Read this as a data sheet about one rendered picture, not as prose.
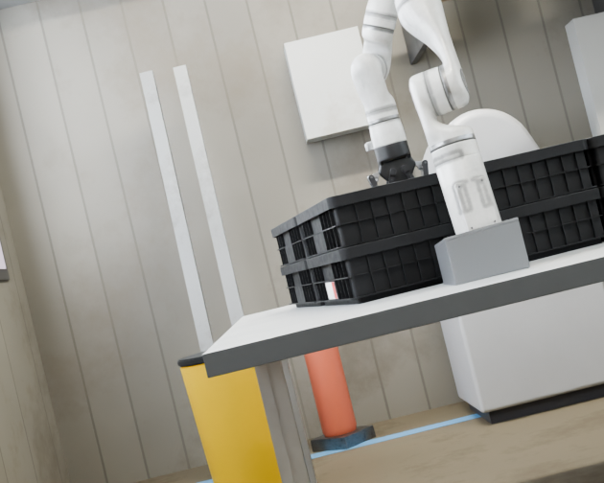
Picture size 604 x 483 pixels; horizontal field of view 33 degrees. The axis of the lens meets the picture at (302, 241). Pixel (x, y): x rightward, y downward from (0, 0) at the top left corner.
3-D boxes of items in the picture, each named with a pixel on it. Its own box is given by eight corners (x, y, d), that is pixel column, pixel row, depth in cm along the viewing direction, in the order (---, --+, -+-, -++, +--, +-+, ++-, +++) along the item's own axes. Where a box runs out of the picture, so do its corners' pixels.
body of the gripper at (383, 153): (373, 145, 219) (384, 187, 219) (410, 134, 219) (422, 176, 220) (368, 148, 226) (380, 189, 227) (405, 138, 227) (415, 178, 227)
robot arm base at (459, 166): (506, 220, 193) (480, 135, 194) (460, 234, 192) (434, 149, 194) (497, 226, 202) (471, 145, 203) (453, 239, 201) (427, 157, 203)
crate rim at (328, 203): (464, 177, 215) (461, 166, 215) (330, 208, 209) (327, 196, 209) (410, 198, 254) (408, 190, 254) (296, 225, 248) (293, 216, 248)
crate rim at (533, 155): (592, 148, 221) (589, 137, 221) (464, 177, 215) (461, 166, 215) (520, 173, 260) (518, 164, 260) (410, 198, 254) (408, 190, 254)
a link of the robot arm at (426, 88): (402, 74, 197) (428, 158, 195) (448, 57, 194) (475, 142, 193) (410, 81, 206) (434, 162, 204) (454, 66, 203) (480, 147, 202)
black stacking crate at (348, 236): (474, 221, 215) (461, 170, 215) (341, 253, 209) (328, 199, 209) (419, 236, 254) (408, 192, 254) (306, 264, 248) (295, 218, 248)
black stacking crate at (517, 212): (615, 240, 220) (601, 186, 220) (488, 271, 214) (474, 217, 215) (539, 251, 259) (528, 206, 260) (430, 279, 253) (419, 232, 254)
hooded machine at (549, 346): (596, 376, 472) (529, 108, 476) (638, 389, 416) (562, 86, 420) (461, 409, 470) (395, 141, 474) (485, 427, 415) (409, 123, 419)
